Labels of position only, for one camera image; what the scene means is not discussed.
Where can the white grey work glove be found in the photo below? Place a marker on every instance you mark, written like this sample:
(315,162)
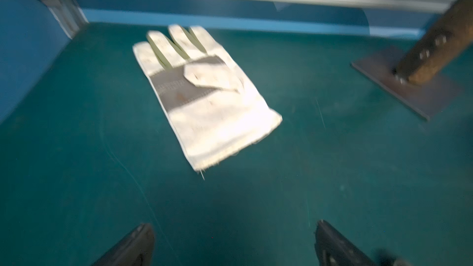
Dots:
(211,105)

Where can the left aluminium frame post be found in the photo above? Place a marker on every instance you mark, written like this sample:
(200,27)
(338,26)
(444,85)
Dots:
(68,14)

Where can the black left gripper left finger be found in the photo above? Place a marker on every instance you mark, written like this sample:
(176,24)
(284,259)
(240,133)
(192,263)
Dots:
(134,249)

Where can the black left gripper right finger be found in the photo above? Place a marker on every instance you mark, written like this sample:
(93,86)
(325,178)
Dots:
(334,249)

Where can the brown tree trunk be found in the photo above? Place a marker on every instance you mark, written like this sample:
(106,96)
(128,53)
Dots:
(445,40)

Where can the dark metal tree base plate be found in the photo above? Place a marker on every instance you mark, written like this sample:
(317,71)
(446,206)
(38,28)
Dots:
(426,100)

